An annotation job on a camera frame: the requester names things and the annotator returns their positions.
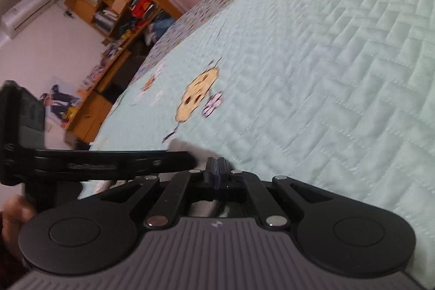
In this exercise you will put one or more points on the person's left hand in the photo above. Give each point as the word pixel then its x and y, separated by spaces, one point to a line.
pixel 15 218

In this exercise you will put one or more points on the bee-print quilted bedspread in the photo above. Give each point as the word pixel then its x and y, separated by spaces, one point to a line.
pixel 306 72

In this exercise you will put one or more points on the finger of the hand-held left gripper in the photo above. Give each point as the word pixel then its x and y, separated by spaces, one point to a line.
pixel 170 162

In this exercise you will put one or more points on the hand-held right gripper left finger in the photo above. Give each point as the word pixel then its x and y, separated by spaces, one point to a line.
pixel 211 171

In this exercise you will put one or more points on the wall poster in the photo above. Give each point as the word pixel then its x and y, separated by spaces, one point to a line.
pixel 59 101

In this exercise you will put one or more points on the white air conditioner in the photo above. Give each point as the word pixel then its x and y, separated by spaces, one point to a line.
pixel 25 9

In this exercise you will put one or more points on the orange box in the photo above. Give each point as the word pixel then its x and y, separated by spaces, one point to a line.
pixel 142 8

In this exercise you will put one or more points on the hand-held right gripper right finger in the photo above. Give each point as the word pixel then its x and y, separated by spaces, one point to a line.
pixel 221 174

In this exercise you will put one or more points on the cardboard box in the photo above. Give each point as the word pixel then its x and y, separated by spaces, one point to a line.
pixel 119 2

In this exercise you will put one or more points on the row of books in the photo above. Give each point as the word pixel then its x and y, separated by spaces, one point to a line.
pixel 105 21

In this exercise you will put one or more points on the blue clothes pile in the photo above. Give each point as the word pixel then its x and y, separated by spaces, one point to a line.
pixel 161 26

